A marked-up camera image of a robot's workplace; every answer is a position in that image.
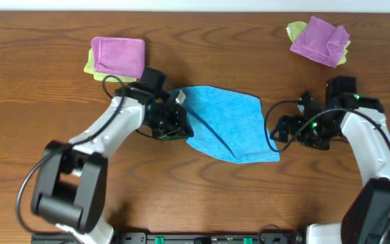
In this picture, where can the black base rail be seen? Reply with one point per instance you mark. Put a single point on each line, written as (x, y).
(201, 238)

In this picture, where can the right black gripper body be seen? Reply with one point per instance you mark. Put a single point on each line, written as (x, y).
(316, 131)

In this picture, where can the green cloth right pile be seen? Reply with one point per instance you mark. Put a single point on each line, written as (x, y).
(294, 29)

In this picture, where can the blue cloth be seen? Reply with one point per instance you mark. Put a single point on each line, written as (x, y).
(227, 125)

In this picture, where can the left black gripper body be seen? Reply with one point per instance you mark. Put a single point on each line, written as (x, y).
(176, 123)

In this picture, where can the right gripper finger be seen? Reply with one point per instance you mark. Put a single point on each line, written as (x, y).
(279, 135)
(281, 125)

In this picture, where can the folded green cloth left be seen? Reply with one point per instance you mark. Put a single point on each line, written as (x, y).
(89, 69)

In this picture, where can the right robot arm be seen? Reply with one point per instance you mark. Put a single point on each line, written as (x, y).
(361, 122)

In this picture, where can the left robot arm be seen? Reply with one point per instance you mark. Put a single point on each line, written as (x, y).
(70, 190)

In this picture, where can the purple cloth right pile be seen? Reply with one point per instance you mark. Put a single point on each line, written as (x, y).
(323, 43)

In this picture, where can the folded purple cloth left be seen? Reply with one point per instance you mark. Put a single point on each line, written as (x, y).
(119, 56)

